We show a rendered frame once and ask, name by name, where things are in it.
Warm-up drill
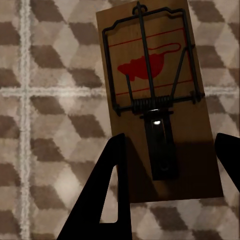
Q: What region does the mousetrap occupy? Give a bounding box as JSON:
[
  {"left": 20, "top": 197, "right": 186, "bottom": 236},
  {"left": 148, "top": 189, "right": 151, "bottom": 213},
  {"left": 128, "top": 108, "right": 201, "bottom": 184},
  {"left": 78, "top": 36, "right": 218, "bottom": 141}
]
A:
[{"left": 96, "top": 0, "right": 224, "bottom": 203}]

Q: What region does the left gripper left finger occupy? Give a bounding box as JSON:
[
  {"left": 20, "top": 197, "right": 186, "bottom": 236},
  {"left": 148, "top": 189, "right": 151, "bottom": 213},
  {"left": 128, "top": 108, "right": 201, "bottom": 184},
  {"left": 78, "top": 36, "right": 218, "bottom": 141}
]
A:
[{"left": 57, "top": 133, "right": 132, "bottom": 240}]

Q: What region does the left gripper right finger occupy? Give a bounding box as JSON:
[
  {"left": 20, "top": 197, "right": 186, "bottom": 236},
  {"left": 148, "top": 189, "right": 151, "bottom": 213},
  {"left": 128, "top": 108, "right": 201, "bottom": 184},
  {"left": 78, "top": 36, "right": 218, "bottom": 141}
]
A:
[{"left": 215, "top": 133, "right": 240, "bottom": 192}]

